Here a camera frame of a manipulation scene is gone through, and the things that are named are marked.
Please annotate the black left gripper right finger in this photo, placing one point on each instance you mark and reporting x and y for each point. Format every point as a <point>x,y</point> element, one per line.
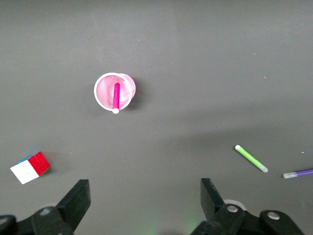
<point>215,208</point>

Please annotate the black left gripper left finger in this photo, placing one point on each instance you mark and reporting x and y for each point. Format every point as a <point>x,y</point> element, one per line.
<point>73,203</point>

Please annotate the green marker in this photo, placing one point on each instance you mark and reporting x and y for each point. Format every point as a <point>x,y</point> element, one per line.
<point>250,158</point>

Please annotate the pink marker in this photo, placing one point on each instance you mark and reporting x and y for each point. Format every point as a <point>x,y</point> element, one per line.
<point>116,96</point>

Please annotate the pink mesh cup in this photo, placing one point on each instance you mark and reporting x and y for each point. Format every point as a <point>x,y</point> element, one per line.
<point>104,94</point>

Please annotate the rubiks cube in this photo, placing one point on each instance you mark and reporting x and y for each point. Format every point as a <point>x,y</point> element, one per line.
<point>29,169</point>

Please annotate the purple marker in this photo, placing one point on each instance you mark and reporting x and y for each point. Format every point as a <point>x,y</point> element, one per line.
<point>302,172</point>

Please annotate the dark gray table cover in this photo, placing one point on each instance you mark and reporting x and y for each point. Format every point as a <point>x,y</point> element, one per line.
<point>171,49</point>

